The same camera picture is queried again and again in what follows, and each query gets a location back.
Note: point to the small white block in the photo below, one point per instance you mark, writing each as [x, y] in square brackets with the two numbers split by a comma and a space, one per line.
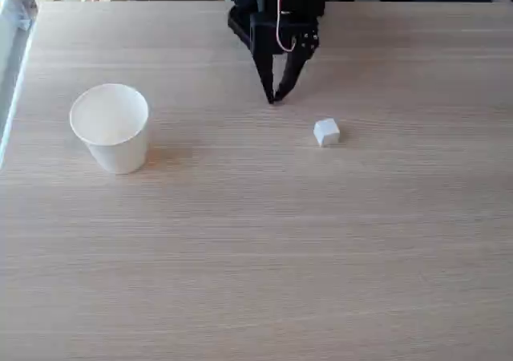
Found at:
[325, 131]

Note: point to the clear plastic bag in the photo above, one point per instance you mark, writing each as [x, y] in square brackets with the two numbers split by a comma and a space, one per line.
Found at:
[14, 4]

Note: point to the white paper cup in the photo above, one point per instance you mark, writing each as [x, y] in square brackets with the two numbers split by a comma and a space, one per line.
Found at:
[112, 128]

